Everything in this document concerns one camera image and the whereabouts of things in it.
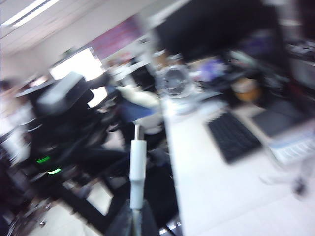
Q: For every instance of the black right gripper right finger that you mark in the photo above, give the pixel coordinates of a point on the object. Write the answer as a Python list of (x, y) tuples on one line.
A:
[(147, 221)]

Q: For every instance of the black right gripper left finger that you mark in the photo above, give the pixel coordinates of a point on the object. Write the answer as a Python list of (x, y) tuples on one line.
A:
[(125, 221)]

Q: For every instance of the black keyboard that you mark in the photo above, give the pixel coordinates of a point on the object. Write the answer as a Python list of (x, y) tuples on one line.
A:
[(233, 137)]

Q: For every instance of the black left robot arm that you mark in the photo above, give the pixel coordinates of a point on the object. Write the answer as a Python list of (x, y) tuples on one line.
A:
[(61, 118)]

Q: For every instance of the orange round container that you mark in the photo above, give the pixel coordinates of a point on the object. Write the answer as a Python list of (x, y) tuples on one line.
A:
[(246, 91)]

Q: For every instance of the white desk fan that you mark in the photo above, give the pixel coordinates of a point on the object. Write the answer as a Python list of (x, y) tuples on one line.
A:
[(176, 82)]

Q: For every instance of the white small box stack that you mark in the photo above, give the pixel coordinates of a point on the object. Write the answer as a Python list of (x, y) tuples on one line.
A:
[(292, 147)]

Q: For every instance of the black neighbouring monitor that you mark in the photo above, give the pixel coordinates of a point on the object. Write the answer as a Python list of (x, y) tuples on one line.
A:
[(209, 27)]

